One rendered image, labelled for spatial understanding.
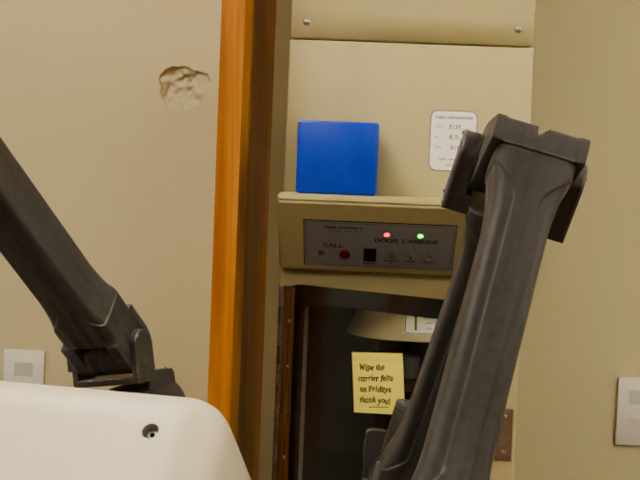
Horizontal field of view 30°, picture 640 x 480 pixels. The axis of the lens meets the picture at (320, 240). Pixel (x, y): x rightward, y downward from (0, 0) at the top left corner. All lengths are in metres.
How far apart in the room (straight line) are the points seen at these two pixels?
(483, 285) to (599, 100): 1.18
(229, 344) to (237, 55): 0.36
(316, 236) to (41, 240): 0.46
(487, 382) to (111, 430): 0.28
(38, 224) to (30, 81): 0.96
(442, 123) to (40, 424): 0.92
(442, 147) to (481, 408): 0.76
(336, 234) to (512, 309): 0.64
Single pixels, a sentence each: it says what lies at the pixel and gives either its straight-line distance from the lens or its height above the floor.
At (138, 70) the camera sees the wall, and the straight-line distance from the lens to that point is 2.05.
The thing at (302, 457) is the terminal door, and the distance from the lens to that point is 1.58.
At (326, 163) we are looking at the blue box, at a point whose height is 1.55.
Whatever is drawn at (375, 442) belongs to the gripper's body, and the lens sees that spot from 1.36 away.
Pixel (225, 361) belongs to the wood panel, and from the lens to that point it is 1.51.
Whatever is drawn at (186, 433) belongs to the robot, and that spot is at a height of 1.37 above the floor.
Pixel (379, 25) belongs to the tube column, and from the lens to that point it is 1.59.
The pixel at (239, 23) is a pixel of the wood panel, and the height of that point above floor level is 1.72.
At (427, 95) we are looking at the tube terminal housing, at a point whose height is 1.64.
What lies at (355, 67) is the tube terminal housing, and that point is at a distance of 1.58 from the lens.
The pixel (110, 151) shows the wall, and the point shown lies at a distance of 2.05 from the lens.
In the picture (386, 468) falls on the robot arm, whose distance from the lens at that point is 1.16.
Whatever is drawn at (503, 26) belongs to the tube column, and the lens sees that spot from 1.60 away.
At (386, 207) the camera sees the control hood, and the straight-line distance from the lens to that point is 1.46.
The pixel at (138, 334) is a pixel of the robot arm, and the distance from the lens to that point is 1.26.
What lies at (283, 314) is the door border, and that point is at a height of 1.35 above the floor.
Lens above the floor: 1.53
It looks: 3 degrees down
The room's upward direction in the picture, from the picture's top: 2 degrees clockwise
